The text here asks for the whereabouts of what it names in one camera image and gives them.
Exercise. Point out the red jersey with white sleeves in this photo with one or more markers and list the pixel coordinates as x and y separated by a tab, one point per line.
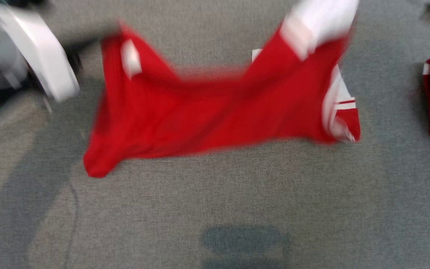
200	112

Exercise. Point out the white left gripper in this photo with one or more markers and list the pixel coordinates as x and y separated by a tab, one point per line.
39	48

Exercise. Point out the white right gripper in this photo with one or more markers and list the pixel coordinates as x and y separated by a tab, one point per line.
323	22

